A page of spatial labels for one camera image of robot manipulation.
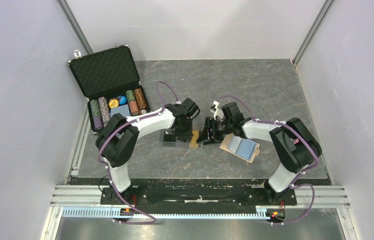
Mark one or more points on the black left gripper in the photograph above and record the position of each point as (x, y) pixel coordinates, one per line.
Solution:
(182, 137)

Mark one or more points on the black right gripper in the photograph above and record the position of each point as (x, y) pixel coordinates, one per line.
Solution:
(210, 123)

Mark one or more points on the beige leather card holder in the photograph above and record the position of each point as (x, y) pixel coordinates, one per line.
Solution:
(242, 148)

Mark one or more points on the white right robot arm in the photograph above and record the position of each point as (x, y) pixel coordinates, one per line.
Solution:
(297, 149)

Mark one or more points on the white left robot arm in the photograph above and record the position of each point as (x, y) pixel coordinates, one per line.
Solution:
(117, 141)

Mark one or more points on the clear acrylic card stand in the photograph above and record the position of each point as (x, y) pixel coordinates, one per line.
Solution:
(180, 143)

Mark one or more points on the blue playing card deck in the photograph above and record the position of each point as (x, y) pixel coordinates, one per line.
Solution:
(124, 110)

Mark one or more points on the orange black poker chip stack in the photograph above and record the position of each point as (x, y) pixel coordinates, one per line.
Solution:
(140, 99)

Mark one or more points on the blue dealer chip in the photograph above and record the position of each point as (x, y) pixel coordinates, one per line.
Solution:
(122, 100)

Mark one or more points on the yellow dealer chip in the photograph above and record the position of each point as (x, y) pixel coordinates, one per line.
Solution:
(114, 103)

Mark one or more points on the green poker chip stack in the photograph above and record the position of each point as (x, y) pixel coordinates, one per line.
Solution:
(95, 108)

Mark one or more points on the black poker chip case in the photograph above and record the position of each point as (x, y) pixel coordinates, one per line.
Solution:
(108, 73)

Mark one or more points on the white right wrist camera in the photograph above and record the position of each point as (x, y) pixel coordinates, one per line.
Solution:
(217, 112)

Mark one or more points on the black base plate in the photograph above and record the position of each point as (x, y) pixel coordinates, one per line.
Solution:
(198, 196)

